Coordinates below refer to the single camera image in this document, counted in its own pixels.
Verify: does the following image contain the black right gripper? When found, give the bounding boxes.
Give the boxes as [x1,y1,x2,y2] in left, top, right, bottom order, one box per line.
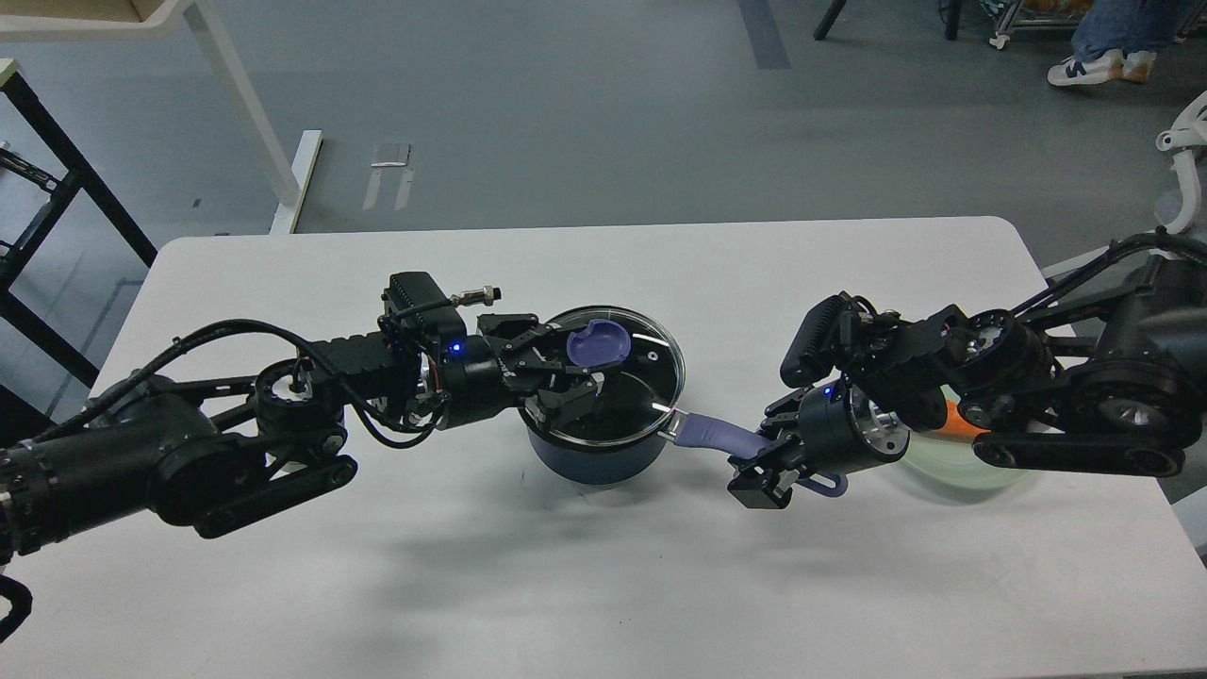
[727,382,911,510]

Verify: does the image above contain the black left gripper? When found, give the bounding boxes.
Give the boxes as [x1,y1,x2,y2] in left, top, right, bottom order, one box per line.
[435,312,606,434]

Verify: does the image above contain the glass pot lid purple knob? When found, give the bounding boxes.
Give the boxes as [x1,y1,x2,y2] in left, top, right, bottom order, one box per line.
[521,306,686,447]

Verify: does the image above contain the blue saucepan with purple handle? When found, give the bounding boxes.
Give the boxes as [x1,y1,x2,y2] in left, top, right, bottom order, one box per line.
[523,306,849,498]

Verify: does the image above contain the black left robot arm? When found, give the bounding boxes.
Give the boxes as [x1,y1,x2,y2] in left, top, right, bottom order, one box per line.
[2,308,629,564]

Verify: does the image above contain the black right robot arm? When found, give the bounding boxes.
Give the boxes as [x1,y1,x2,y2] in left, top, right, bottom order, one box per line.
[728,232,1205,510]

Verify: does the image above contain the light green plate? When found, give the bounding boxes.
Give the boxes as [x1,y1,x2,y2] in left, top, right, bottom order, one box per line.
[900,425,1037,491]

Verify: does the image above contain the orange toy carrot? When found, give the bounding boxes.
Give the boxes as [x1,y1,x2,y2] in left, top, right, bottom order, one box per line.
[934,400,989,441]

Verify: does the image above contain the black furniture legs background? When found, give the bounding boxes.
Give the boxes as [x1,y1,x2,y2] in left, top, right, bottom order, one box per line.
[810,1,974,42]

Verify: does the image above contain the wheeled metal cart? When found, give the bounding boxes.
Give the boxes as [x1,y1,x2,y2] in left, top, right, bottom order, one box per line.
[979,1,1094,51]

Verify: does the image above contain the black metal rack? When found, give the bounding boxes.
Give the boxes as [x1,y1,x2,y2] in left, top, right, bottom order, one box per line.
[0,58,157,388]

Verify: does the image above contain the white office chair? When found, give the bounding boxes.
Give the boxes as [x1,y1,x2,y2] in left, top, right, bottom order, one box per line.
[1155,90,1206,235]

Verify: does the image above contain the person legs in jeans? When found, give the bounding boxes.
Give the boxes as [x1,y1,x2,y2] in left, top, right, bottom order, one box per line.
[1045,1,1199,87]

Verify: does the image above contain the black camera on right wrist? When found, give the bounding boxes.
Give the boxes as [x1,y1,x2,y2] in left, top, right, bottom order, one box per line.
[779,291,877,388]

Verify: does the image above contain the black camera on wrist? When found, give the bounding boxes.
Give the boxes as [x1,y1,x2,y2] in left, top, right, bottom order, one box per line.
[779,291,877,388]
[378,273,502,357]

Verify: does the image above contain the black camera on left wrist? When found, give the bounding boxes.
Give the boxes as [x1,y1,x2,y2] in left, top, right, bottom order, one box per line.
[378,273,502,357]

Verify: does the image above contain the white table leg frame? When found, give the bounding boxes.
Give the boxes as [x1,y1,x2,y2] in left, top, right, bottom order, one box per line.
[0,0,323,235]

